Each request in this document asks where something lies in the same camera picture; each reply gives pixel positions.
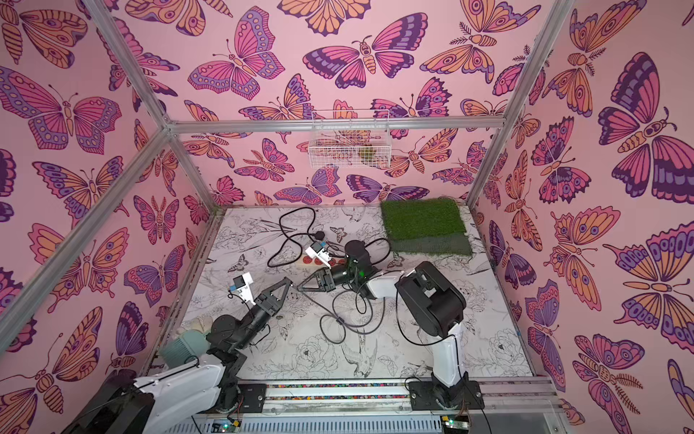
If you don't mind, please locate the white wire basket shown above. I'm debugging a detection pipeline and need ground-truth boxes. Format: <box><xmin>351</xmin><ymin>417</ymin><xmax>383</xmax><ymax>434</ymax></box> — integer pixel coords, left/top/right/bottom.
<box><xmin>305</xmin><ymin>108</ymin><xmax>392</xmax><ymax>170</ymax></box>

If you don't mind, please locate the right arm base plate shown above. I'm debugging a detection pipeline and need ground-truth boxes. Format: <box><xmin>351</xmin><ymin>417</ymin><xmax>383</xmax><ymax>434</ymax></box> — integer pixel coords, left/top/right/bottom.
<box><xmin>406</xmin><ymin>380</ymin><xmax>485</xmax><ymax>410</ymax></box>

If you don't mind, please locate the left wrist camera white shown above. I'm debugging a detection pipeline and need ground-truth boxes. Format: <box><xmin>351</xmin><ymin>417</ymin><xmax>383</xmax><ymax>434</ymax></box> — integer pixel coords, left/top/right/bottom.
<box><xmin>229</xmin><ymin>272</ymin><xmax>255</xmax><ymax>306</ymax></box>

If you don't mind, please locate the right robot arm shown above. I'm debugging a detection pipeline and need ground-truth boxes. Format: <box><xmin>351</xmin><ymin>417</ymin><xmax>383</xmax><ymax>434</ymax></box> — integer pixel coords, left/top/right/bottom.
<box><xmin>297</xmin><ymin>240</ymin><xmax>467</xmax><ymax>391</ymax></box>

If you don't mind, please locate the green artificial grass mat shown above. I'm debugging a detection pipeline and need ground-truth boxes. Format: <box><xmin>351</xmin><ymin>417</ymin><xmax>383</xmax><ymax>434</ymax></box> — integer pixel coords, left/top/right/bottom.
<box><xmin>381</xmin><ymin>198</ymin><xmax>473</xmax><ymax>256</ymax></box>

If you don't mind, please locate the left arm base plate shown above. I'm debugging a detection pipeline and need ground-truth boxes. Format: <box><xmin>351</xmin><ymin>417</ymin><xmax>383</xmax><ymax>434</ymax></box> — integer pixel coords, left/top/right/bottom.
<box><xmin>214</xmin><ymin>383</ymin><xmax>267</xmax><ymax>414</ymax></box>

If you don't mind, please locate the black USB charging cable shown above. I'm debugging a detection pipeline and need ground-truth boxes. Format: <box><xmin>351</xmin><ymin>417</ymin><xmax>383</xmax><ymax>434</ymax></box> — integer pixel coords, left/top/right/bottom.
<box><xmin>303</xmin><ymin>286</ymin><xmax>387</xmax><ymax>345</ymax></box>

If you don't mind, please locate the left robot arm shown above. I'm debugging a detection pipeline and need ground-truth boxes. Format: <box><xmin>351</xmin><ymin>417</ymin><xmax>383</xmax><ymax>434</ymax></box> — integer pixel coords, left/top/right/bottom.
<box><xmin>63</xmin><ymin>278</ymin><xmax>293</xmax><ymax>433</ymax></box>

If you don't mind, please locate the aluminium front rail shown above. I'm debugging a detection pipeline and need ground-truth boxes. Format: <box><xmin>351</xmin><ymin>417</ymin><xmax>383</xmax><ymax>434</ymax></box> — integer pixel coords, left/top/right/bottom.
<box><xmin>116</xmin><ymin>376</ymin><xmax>570</xmax><ymax>434</ymax></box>

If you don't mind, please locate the white red power strip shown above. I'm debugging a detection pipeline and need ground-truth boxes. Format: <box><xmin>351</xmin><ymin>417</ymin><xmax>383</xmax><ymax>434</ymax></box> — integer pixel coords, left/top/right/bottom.
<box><xmin>296</xmin><ymin>254</ymin><xmax>346</xmax><ymax>269</ymax></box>

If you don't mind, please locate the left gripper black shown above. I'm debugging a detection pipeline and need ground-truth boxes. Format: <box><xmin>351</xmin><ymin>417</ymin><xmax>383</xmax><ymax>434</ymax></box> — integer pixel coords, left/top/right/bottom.
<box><xmin>235</xmin><ymin>282</ymin><xmax>288</xmax><ymax>354</ymax></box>

